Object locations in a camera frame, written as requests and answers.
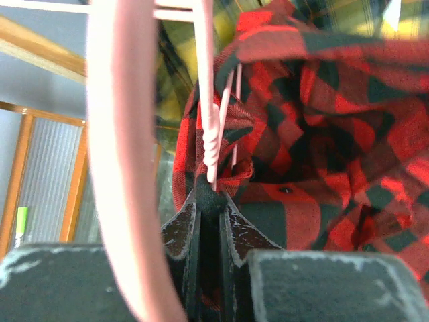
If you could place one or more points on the wooden clothes rail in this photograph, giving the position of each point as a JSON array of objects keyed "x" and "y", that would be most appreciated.
[{"x": 24, "y": 44}]

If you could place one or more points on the yellow plaid flannel shirt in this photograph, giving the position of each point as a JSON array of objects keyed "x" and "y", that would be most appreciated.
[{"x": 176, "y": 63}]

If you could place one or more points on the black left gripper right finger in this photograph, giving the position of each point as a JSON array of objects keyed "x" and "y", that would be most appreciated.
[{"x": 264, "y": 282}]

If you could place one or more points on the wooden shoe rack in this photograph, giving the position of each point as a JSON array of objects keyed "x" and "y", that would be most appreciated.
[{"x": 48, "y": 175}]

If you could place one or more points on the red black plaid shirt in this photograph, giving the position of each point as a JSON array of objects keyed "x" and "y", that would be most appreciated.
[{"x": 325, "y": 145}]

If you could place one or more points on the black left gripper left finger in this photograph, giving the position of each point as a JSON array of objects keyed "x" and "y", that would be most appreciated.
[{"x": 67, "y": 282}]

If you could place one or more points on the pink wire hanger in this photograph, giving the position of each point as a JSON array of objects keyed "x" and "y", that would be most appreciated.
[{"x": 120, "y": 96}]

